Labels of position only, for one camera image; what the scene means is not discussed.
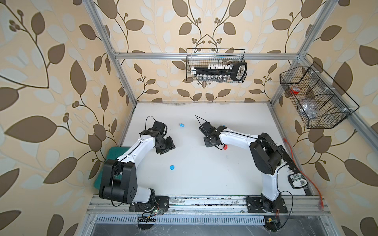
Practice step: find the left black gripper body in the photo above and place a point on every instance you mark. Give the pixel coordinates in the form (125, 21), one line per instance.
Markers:
(165, 144)

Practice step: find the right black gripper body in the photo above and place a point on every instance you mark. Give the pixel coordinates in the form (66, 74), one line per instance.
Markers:
(207, 142)

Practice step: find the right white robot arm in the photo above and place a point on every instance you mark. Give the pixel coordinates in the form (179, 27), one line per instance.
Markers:
(267, 156)

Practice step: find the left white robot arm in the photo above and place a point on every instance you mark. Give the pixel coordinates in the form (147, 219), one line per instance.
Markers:
(119, 177)

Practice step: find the green plastic tool case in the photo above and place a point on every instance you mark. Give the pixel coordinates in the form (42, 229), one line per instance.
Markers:
(113, 154)

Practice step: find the small circuit board left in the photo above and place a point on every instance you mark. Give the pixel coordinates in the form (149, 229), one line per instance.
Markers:
(147, 219)

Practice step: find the small circuit board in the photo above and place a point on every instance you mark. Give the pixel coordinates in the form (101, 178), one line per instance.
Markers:
(147, 219)
(272, 224)

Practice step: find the clear plastic bag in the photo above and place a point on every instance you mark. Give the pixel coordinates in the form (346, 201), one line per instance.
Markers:
(308, 108)

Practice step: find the small circuit board right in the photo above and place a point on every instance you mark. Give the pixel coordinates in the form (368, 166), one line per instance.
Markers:
(272, 224)

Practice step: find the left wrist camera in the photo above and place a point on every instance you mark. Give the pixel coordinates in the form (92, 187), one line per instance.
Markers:
(160, 127)

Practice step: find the socket rail tool black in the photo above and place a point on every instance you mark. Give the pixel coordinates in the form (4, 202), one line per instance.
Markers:
(235, 72)

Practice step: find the black wire basket back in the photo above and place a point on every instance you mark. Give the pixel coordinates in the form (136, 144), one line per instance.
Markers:
(206, 56)

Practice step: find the black wire basket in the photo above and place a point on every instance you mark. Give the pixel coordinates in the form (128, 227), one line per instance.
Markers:
(206, 56)
(334, 103)

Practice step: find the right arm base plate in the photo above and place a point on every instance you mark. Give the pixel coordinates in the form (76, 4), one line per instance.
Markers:
(264, 205)

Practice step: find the black wire basket right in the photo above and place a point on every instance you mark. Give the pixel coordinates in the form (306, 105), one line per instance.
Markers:
(334, 103)

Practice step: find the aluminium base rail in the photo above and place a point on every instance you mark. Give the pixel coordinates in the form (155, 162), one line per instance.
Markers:
(215, 205)

